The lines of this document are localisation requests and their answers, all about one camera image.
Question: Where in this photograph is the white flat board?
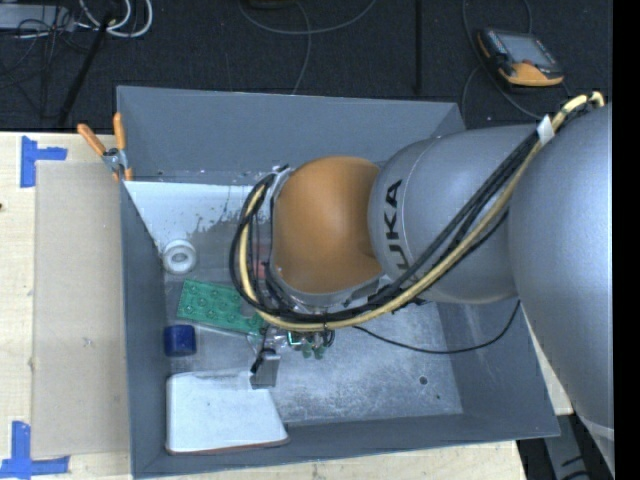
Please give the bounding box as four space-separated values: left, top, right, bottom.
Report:
164 370 292 457

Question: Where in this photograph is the dark green flat block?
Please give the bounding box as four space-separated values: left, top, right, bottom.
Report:
176 278 267 338

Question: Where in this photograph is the clear bottle with blue cap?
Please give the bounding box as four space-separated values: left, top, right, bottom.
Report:
163 320 264 359

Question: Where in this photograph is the grey metal bin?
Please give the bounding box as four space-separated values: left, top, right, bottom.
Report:
115 85 562 480

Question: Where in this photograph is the brown cardboard board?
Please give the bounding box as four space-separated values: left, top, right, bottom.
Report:
28 160 132 460

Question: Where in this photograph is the white ring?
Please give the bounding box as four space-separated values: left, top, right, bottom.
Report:
162 238 198 276

